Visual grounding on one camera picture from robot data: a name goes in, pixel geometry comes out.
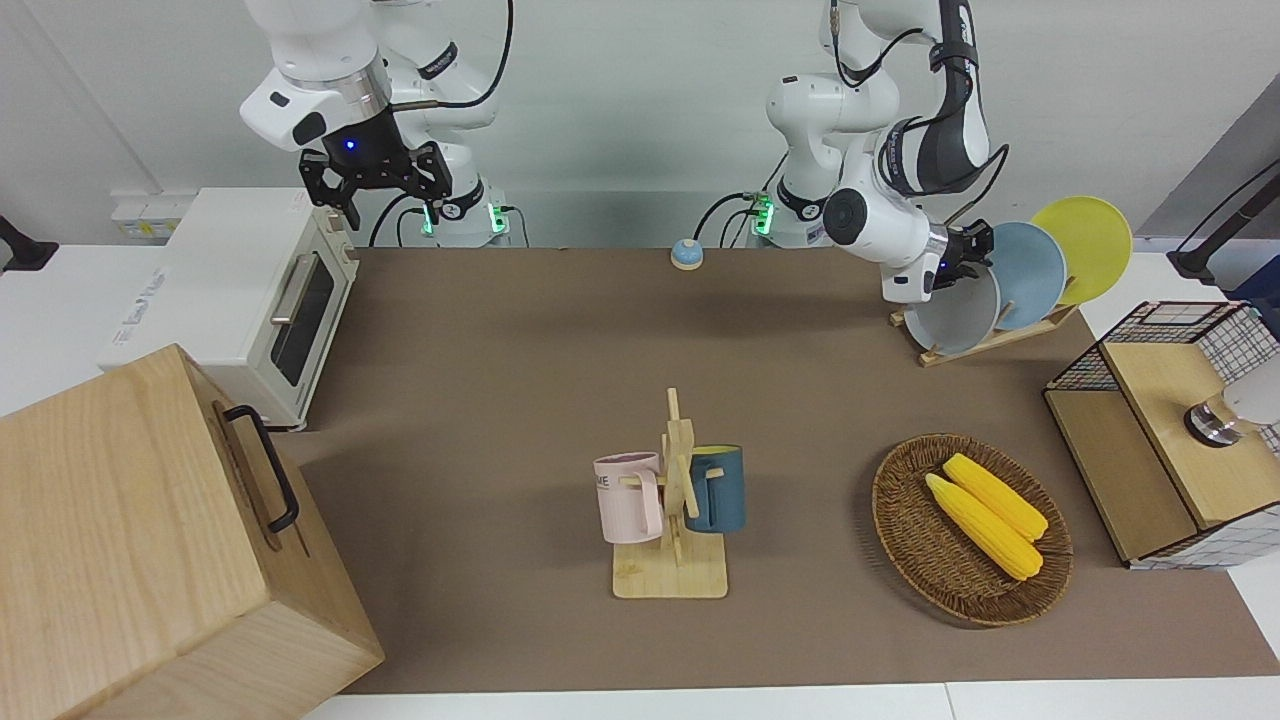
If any black cable with metal connector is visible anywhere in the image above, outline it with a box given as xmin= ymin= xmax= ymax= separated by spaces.
xmin=368 ymin=193 xmax=433 ymax=248

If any brown wicker basket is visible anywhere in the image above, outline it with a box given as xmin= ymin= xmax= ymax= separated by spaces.
xmin=872 ymin=433 xmax=1074 ymax=628

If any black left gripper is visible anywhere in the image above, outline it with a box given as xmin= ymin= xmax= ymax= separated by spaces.
xmin=925 ymin=222 xmax=997 ymax=299

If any yellow corn cob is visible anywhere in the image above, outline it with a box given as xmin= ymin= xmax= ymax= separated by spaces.
xmin=943 ymin=453 xmax=1050 ymax=543
xmin=925 ymin=473 xmax=1044 ymax=581

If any blue plate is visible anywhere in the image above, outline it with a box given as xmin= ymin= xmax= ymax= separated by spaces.
xmin=985 ymin=222 xmax=1068 ymax=331

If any pink mug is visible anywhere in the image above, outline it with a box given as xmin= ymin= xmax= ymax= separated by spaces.
xmin=594 ymin=452 xmax=666 ymax=545

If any white cylinder with metal ring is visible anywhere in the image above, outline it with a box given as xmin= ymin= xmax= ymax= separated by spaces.
xmin=1185 ymin=355 xmax=1280 ymax=448

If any toaster oven door handle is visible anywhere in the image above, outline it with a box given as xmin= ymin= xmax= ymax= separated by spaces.
xmin=270 ymin=252 xmax=321 ymax=326

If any gray plate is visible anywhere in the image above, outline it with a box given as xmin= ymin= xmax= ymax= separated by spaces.
xmin=903 ymin=262 xmax=1001 ymax=356

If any black box handle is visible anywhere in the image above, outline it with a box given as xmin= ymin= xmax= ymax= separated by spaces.
xmin=222 ymin=404 xmax=301 ymax=534

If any wire grid shelf with wood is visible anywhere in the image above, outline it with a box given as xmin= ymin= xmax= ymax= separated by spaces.
xmin=1043 ymin=300 xmax=1280 ymax=571

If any brown table mat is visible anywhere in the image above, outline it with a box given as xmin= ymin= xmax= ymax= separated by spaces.
xmin=270 ymin=245 xmax=1280 ymax=696

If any black left base cable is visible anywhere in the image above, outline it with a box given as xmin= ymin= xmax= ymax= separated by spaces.
xmin=695 ymin=190 xmax=761 ymax=249

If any black cable loop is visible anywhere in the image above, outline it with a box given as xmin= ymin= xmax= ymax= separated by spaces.
xmin=390 ymin=0 xmax=516 ymax=111

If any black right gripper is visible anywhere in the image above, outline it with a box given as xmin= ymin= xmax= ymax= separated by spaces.
xmin=300 ymin=105 xmax=453 ymax=233

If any dark blue mug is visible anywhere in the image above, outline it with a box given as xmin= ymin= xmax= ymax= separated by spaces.
xmin=685 ymin=445 xmax=747 ymax=534

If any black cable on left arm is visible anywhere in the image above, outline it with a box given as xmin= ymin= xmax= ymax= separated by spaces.
xmin=828 ymin=0 xmax=1011 ymax=226

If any black clamp mount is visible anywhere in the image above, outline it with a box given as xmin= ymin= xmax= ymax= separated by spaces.
xmin=0 ymin=215 xmax=59 ymax=273

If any wooden plate rack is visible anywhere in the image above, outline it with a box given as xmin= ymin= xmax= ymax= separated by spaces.
xmin=890 ymin=303 xmax=1081 ymax=368

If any white toaster oven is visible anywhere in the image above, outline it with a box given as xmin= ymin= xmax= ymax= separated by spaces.
xmin=97 ymin=187 xmax=359 ymax=431

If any white wall socket strip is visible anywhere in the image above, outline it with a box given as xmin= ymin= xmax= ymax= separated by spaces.
xmin=110 ymin=190 xmax=201 ymax=241

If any yellow plate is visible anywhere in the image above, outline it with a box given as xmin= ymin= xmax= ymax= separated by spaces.
xmin=1030 ymin=196 xmax=1133 ymax=306

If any small wooden block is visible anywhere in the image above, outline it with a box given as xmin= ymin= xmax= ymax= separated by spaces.
xmin=612 ymin=388 xmax=729 ymax=601

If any wooden box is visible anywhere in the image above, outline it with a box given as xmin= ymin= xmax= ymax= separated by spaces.
xmin=0 ymin=343 xmax=386 ymax=720

